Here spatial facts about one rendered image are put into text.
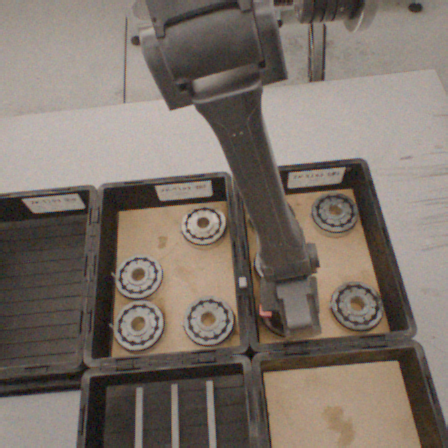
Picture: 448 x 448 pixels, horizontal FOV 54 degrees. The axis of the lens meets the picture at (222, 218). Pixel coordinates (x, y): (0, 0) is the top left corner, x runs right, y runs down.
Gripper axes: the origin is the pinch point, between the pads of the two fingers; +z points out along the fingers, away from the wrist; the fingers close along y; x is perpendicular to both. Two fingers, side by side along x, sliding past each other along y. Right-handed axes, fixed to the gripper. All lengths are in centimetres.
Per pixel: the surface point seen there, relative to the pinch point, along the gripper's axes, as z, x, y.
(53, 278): 4, 8, -51
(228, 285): 4.0, 6.4, -11.9
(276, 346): -6.0, -8.9, -2.6
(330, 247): 4.2, 15.3, 10.7
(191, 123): 17, 64, -25
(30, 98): 87, 149, -129
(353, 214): 1.4, 22.0, 16.0
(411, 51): 88, 175, 82
